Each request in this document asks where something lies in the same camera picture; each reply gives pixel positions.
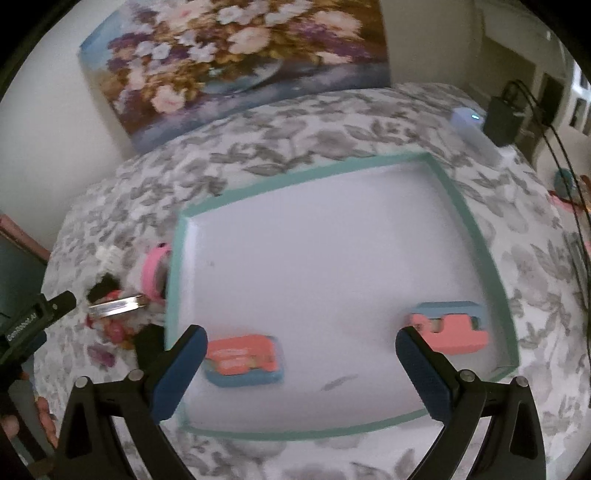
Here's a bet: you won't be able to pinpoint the doll with black hair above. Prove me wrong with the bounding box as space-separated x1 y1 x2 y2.
85 273 165 370

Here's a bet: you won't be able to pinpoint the greek pattern metal lighter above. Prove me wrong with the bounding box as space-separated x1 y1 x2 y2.
88 295 149 319

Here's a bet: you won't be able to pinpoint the pink wristband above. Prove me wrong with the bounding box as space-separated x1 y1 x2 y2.
140 243 171 305

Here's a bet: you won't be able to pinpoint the left hand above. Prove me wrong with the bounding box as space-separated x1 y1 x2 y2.
1 396 58 448

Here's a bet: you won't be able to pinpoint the dark cabinet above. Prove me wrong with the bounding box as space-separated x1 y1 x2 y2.
0 236 46 324

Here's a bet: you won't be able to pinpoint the coral blue toy left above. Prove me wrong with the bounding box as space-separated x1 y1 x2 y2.
204 335 284 388

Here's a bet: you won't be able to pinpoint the coral blue toy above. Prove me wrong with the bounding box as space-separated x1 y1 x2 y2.
204 335 284 388
408 301 489 355

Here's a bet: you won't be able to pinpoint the white hair clip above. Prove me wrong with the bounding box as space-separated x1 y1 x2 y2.
95 245 124 275

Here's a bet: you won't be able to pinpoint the coral blue toy right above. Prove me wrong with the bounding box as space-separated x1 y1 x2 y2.
408 301 489 355

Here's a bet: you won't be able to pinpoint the grey floral tablecloth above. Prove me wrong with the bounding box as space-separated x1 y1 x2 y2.
34 83 590 479

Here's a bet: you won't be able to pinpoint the teal rimmed white tray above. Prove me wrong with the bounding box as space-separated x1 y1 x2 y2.
166 152 519 441

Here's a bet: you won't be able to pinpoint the floral painting canvas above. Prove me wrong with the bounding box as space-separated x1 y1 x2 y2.
79 0 391 153

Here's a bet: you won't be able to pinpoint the black charger at table edge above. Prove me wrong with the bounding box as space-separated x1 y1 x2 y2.
483 81 525 148

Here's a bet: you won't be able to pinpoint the black cables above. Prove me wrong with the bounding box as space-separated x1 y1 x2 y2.
503 79 591 361

